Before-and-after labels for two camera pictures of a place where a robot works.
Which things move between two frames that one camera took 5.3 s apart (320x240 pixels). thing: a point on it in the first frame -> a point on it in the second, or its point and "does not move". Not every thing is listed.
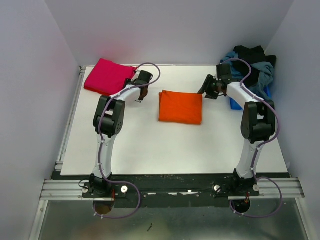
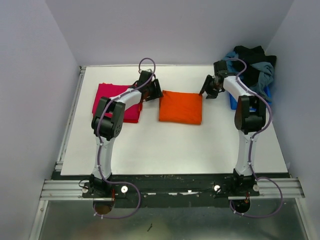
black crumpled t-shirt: (252, 56) does not move
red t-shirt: (101, 92) -> (131, 115)
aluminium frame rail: (70, 189) does not move
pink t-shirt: (109, 76) -> (131, 114)
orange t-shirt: (180, 107) does not move
